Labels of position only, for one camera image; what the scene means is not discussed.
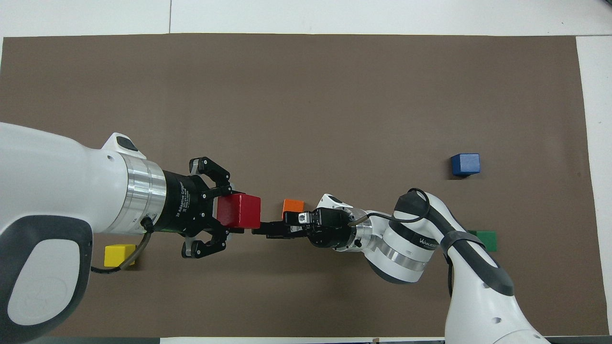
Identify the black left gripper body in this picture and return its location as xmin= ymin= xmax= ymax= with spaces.
xmin=160 ymin=170 xmax=219 ymax=238

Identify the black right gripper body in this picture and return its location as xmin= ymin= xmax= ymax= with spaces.
xmin=306 ymin=207 xmax=357 ymax=249

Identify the red wooden block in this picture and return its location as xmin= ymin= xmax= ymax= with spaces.
xmin=217 ymin=193 xmax=262 ymax=229

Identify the orange wooden block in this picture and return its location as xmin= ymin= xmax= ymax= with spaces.
xmin=282 ymin=199 xmax=305 ymax=221

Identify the yellow wooden block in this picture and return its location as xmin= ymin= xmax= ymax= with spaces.
xmin=104 ymin=244 xmax=137 ymax=268

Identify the blue wooden block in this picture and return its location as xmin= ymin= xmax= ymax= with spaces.
xmin=451 ymin=153 xmax=481 ymax=177

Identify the green wooden block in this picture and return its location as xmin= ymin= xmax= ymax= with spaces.
xmin=469 ymin=230 xmax=498 ymax=253

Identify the brown table mat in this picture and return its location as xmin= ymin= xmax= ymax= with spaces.
xmin=0 ymin=33 xmax=610 ymax=338

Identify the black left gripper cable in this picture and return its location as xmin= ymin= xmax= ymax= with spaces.
xmin=90 ymin=217 xmax=154 ymax=274

